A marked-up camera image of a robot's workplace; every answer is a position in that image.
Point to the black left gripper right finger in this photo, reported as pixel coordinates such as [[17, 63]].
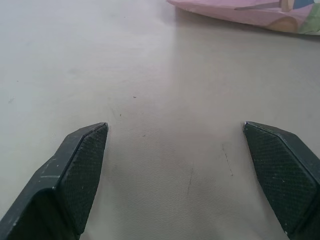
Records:
[[282, 175]]

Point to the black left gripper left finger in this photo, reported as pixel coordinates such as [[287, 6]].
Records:
[[65, 180]]

